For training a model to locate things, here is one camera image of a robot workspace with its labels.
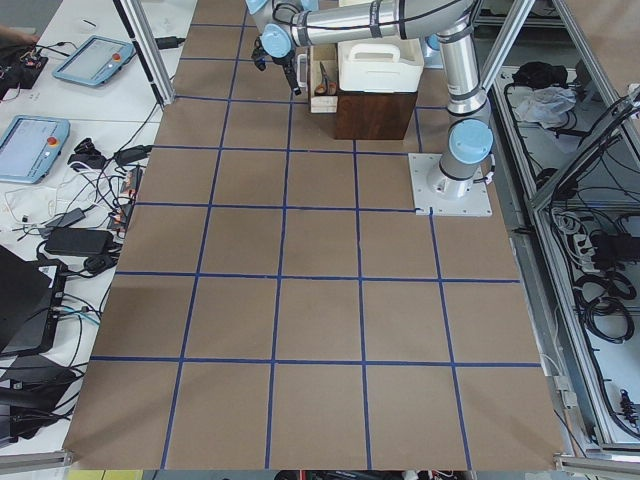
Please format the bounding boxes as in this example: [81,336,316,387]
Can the black power brick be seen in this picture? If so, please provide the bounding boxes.
[44,228,113,256]

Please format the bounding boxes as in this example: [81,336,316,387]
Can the black cable bundle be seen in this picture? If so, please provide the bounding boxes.
[572,272,636,346]

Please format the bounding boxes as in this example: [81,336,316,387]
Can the lower blue teach pendant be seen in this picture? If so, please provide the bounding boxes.
[1,115,70,184]

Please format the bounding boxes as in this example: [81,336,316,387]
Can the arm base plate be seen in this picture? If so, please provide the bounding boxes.
[408,153,493,217]
[422,34,443,70]

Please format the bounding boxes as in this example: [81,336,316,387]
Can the upper blue teach pendant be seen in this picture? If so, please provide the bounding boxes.
[52,35,136,87]

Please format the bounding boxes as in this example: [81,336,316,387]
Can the crumpled white cloth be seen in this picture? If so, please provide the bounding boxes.
[514,87,577,128]

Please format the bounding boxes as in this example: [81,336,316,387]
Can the grey orange scissors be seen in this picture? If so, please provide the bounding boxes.
[314,62,337,96]

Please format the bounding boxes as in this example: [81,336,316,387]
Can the white drawer handle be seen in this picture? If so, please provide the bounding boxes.
[296,53,309,90]

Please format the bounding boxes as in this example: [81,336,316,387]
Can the light wooden drawer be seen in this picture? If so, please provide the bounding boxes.
[307,44,338,114]

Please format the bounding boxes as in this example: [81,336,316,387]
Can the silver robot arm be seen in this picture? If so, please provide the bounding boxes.
[246,0,493,200]

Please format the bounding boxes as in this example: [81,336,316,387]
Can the black monitor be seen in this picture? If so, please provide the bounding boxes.
[1,248,68,357]

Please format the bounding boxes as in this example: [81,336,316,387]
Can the aluminium frame post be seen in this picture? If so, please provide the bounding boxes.
[113,0,175,108]

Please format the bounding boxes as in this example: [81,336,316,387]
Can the white plastic tray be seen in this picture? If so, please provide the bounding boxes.
[337,37,424,93]

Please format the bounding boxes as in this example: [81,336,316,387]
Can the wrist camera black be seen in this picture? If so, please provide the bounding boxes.
[251,36,268,72]

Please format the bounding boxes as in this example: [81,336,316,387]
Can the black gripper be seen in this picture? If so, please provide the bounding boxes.
[272,52,301,96]

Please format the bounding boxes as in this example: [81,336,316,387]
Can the dark brown wooden cabinet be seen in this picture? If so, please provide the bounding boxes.
[335,91,418,140]

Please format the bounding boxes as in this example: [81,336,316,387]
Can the blue teach pendant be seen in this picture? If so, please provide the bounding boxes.
[52,35,136,87]
[1,115,70,184]

